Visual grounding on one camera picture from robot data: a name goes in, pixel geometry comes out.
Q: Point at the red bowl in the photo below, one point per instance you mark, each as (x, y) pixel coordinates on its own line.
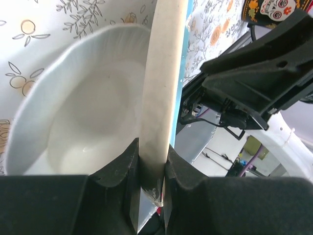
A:
(269, 13)

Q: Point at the cream and blue plate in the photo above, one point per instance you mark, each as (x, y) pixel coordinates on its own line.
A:
(161, 84)

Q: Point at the white deep paper plate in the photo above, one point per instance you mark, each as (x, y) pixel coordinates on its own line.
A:
(84, 110)

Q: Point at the floral table mat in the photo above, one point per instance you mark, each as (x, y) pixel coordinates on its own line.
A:
(34, 32)

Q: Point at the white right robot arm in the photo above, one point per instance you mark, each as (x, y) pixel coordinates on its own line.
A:
(250, 87)

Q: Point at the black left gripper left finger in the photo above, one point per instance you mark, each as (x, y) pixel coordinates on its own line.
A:
(104, 203)

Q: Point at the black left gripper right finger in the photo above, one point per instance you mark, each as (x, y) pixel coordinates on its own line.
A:
(195, 204)

